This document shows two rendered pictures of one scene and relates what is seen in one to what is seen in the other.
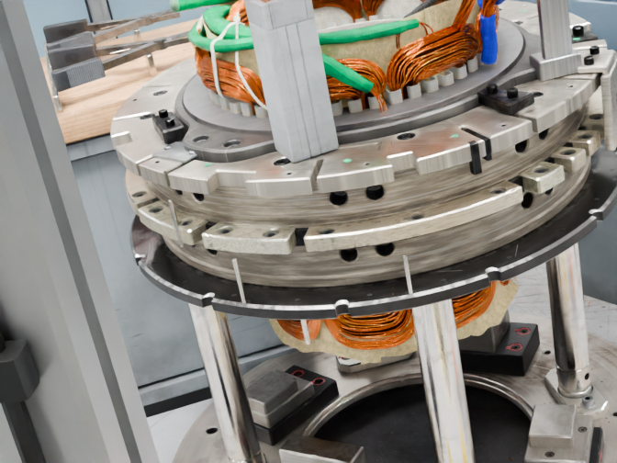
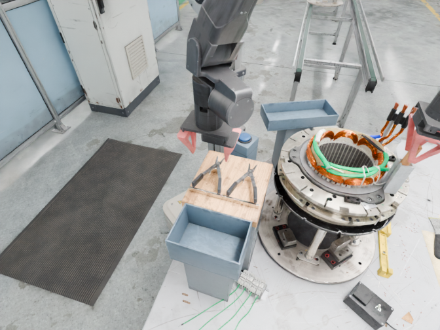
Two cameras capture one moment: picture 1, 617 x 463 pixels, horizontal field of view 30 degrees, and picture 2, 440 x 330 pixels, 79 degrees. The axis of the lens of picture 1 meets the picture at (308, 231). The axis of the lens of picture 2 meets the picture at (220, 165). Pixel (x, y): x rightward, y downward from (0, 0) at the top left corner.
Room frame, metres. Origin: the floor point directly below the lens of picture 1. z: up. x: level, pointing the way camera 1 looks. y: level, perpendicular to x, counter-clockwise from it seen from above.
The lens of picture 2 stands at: (0.76, 0.54, 1.58)
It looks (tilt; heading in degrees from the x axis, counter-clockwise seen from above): 45 degrees down; 298
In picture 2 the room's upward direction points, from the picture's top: straight up
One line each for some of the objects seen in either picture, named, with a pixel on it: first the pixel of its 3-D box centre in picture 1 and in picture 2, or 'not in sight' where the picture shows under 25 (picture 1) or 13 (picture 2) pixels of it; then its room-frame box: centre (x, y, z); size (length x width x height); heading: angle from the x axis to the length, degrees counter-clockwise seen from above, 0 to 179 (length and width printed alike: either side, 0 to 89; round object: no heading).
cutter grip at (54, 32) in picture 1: (66, 31); (197, 179); (1.02, 0.18, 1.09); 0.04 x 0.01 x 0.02; 85
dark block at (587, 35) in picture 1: (576, 42); not in sight; (0.70, -0.19, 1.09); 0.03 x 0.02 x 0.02; 1
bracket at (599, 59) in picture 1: (601, 99); not in sight; (0.64, -0.19, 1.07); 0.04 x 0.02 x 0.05; 152
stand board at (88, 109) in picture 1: (129, 77); (230, 184); (0.96, 0.12, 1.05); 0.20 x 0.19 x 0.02; 100
